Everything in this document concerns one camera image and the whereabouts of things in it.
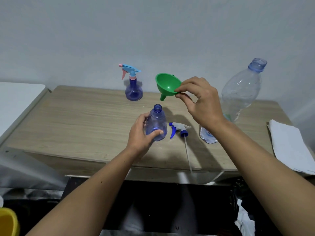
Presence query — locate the person's right forearm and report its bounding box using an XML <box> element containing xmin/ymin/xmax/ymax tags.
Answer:
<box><xmin>209</xmin><ymin>118</ymin><xmax>315</xmax><ymax>236</ymax></box>

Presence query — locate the yellow plastic bucket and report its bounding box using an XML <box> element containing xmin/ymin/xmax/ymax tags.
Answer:
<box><xmin>0</xmin><ymin>207</ymin><xmax>20</xmax><ymax>236</ymax></box>

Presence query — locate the white side table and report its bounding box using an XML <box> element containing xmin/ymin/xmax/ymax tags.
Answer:
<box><xmin>0</xmin><ymin>82</ymin><xmax>51</xmax><ymax>143</ymax></box>

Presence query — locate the blue spray bottle body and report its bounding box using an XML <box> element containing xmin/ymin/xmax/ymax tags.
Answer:
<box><xmin>144</xmin><ymin>104</ymin><xmax>168</xmax><ymax>142</ymax></box>

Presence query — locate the person's left forearm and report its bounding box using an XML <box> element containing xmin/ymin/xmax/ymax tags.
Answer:
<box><xmin>26</xmin><ymin>147</ymin><xmax>142</xmax><ymax>236</ymax></box>

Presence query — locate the green plastic funnel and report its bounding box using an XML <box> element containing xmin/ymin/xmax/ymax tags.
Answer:
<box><xmin>155</xmin><ymin>73</ymin><xmax>182</xmax><ymax>102</ymax></box>

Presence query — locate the person's right hand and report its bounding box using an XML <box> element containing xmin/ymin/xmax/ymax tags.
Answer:
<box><xmin>174</xmin><ymin>76</ymin><xmax>226</xmax><ymax>132</ymax></box>

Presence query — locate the stack of white paper sheets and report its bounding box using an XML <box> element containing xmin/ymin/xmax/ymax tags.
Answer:
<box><xmin>267</xmin><ymin>119</ymin><xmax>315</xmax><ymax>175</ymax></box>

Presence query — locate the black trash bin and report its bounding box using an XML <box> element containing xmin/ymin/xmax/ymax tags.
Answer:
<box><xmin>231</xmin><ymin>179</ymin><xmax>281</xmax><ymax>236</ymax></box>

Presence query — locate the crumpled white paper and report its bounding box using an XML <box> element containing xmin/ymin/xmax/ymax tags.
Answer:
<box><xmin>234</xmin><ymin>199</ymin><xmax>255</xmax><ymax>236</ymax></box>

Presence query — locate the white blue trigger sprayer head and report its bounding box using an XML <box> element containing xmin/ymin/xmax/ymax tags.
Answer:
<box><xmin>169</xmin><ymin>122</ymin><xmax>193</xmax><ymax>174</ymax></box>

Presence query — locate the clear plastic water bottle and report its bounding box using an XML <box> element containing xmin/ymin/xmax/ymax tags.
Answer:
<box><xmin>199</xmin><ymin>57</ymin><xmax>268</xmax><ymax>145</ymax></box>

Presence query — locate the round blue spray bottle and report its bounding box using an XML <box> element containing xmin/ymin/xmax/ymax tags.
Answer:
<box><xmin>118</xmin><ymin>64</ymin><xmax>144</xmax><ymax>102</ymax></box>

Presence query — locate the person's left hand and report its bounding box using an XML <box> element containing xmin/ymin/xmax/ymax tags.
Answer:
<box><xmin>126</xmin><ymin>113</ymin><xmax>164</xmax><ymax>158</ymax></box>

